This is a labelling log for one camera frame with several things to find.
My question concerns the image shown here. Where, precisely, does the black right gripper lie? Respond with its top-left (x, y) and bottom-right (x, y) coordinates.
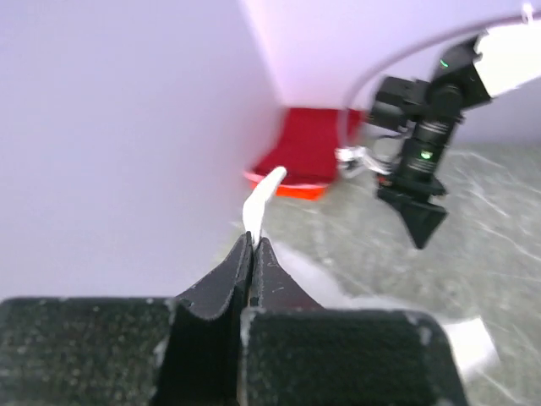
top-left (369, 77), bottom-right (448, 249)

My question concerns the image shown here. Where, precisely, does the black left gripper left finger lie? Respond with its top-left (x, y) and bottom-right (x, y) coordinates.
top-left (152, 233), bottom-right (253, 405)

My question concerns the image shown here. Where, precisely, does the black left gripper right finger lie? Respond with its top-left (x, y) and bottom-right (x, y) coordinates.
top-left (238, 238), bottom-right (323, 405)

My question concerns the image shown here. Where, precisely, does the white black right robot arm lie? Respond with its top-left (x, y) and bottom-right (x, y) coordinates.
top-left (368, 21), bottom-right (540, 250)

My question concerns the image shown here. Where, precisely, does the folded orange t shirt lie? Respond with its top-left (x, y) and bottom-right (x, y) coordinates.
top-left (243, 172), bottom-right (330, 201)

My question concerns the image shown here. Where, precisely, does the folded red t shirt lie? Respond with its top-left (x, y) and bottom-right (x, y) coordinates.
top-left (246, 107), bottom-right (340, 186)

